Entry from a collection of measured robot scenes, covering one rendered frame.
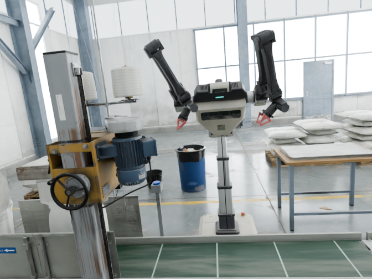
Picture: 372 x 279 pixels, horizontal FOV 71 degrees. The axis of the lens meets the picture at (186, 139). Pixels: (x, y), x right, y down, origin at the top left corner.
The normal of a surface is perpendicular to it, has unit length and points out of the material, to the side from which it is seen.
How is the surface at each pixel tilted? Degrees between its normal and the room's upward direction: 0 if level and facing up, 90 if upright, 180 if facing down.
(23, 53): 90
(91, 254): 90
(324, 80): 90
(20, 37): 90
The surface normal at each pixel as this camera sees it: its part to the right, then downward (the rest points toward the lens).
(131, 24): -0.10, 0.20
